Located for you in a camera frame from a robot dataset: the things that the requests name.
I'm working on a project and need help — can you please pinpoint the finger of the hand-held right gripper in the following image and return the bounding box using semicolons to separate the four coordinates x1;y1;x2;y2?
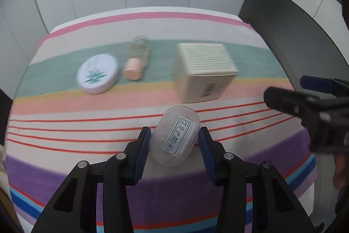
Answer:
263;86;329;120
300;75;349;98

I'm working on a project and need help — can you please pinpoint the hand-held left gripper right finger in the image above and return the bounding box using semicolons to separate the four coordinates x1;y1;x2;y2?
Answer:
198;126;317;233

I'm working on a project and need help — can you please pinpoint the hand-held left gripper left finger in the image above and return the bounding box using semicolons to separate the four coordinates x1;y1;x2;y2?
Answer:
31;126;152;233

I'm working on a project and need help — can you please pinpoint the clear oval plastic case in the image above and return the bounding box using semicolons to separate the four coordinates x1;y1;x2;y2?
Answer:
149;105;201;166

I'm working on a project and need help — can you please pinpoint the person's right hand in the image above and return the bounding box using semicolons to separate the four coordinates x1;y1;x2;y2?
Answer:
333;152;349;191

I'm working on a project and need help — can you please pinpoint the striped multicolour cloth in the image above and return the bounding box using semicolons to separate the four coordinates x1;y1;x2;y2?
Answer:
5;11;318;233

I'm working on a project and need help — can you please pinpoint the cream box with barcode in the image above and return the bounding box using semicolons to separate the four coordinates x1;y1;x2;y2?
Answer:
173;43;240;104

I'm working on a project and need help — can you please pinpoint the glass bottle with peach cap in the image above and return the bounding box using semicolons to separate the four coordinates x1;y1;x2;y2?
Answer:
123;36;152;81

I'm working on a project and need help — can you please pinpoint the white round tin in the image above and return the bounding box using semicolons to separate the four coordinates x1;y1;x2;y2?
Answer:
76;54;120;94

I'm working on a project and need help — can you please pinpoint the brown cardboard box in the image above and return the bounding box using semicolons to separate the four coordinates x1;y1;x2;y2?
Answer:
0;189;19;226

